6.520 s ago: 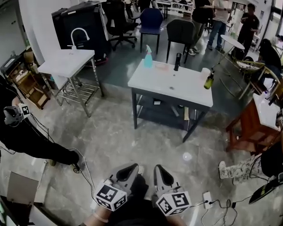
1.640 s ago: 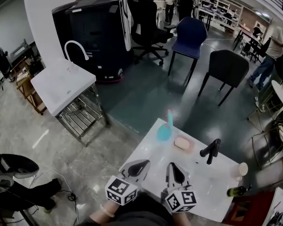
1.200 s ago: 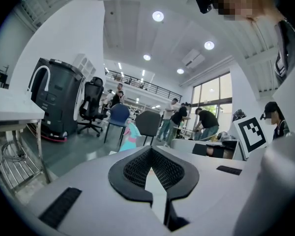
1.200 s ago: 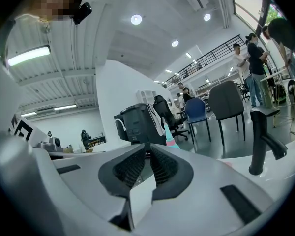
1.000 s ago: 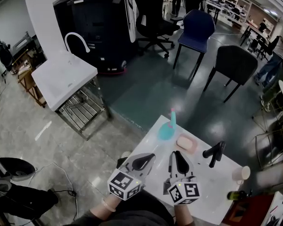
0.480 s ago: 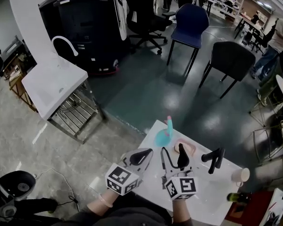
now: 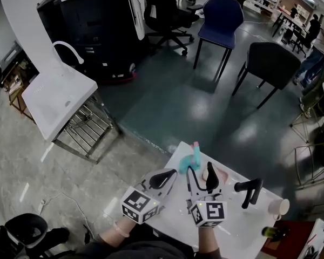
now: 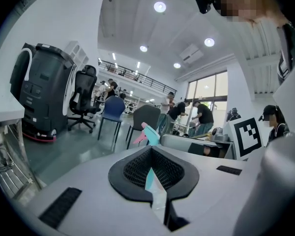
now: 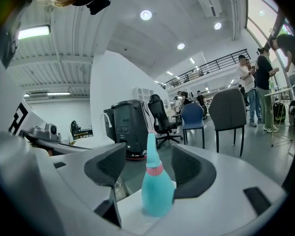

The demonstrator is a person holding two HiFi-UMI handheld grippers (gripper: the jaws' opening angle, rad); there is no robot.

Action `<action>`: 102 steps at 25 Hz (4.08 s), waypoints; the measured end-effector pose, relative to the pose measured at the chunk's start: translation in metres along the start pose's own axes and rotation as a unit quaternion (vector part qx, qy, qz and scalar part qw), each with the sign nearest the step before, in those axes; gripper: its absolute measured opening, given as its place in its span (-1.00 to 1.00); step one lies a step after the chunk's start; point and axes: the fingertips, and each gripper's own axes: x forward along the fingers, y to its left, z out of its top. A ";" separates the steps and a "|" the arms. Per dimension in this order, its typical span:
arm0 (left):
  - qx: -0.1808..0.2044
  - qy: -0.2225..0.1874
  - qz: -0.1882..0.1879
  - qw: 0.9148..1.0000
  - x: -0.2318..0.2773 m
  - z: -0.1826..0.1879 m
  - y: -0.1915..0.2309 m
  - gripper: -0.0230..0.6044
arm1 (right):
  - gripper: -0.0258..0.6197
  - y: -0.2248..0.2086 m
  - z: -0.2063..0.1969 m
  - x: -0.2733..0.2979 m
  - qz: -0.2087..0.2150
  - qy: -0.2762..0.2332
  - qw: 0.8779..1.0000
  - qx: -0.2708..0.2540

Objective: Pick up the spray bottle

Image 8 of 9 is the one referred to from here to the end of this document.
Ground black mesh office chair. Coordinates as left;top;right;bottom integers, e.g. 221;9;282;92
67;64;102;134

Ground large glass window wall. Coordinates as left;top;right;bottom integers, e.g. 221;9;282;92
185;70;229;122

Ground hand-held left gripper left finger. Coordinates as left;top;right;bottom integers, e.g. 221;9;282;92
27;146;169;236

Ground pink and teal plastic object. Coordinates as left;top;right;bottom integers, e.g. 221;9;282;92
132;121;168;225

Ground ceiling air conditioner unit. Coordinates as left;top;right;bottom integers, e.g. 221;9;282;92
179;43;204;64

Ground dark grey chair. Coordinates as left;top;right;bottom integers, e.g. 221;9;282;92
126;104;162;150

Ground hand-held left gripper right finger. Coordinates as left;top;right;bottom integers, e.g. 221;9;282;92
151;146;248;236

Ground black head-worn camera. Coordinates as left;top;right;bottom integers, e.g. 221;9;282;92
193;0;213;15

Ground person's dark top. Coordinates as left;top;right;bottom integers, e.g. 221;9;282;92
276;21;295;86

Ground white sink table steel frame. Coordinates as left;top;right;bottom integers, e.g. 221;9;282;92
0;82;49;204

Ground black mezzanine railing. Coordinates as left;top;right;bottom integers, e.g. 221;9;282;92
98;58;178;98

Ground black floor cleaning machine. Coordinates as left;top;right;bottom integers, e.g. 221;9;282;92
9;42;78;143

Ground white curved faucet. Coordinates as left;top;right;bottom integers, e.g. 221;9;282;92
21;47;33;82

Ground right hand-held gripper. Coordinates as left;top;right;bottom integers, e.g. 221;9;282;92
159;117;265;161

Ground blue chair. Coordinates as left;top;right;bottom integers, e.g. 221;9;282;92
97;95;126;152

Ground white wall cabinet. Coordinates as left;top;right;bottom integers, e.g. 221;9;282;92
63;40;90;70

